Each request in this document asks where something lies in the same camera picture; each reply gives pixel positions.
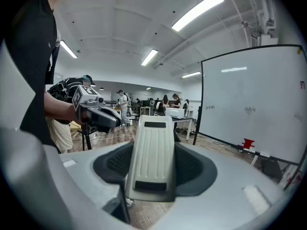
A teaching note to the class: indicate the small orange magnet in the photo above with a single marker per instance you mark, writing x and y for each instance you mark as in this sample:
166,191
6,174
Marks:
299,51

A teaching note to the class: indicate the person's left forearm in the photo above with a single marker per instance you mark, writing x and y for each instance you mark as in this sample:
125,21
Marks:
60,109

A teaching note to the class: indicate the long ceiling light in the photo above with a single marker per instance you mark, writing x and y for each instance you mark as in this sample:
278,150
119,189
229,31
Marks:
197,11
149,57
68,49
191,74

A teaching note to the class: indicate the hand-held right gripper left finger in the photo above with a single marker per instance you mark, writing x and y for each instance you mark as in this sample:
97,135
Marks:
79,176

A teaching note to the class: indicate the dark table with white legs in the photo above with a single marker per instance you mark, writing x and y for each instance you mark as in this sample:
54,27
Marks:
182,119

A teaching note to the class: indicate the person's black t-shirt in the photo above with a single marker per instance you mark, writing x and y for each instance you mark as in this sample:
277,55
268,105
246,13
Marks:
31,68

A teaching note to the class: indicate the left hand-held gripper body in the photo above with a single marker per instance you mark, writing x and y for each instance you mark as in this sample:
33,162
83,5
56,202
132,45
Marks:
82,98

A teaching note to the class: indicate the person's black white sneaker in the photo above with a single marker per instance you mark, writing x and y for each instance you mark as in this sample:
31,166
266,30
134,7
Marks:
129,202

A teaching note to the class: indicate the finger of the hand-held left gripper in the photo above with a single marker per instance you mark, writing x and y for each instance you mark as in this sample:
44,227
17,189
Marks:
110,111
103,121

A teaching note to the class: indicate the white microwave oven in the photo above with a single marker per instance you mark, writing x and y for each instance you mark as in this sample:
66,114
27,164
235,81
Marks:
175,112

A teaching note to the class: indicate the white whiteboard with black frame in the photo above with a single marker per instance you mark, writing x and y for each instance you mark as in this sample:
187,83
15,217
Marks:
251,92

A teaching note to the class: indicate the black metal stand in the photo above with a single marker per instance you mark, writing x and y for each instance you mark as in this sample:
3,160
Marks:
86,138

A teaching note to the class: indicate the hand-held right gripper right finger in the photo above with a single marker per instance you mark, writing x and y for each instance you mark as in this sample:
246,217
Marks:
227,195

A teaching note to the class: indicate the white ceiling pipes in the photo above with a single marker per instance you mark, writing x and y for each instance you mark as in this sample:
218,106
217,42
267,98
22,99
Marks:
263,8

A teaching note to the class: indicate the white whiteboard marker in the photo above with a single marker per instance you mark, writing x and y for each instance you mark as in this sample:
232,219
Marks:
249,150
264,155

